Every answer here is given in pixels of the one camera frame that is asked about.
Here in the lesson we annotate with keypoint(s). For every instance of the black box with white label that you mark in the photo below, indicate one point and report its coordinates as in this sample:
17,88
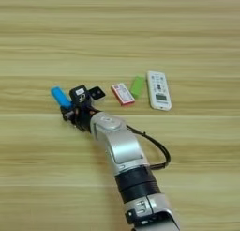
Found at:
80,94

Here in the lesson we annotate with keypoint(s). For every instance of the white remote control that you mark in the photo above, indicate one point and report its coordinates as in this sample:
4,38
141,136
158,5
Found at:
159,90

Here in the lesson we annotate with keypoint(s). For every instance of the red and white card box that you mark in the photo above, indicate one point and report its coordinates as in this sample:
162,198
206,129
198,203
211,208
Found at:
123,94

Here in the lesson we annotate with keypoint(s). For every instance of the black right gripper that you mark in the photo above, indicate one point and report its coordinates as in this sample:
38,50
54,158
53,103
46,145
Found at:
82,114

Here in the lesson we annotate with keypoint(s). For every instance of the green rectangular block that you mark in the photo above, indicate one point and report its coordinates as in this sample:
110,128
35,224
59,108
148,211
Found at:
137,86

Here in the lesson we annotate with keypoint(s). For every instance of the blue rectangular block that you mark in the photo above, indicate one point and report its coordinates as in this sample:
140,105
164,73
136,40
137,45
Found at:
61,97

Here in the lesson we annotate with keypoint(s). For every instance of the small black-topped white cube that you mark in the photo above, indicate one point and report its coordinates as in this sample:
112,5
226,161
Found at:
97,92

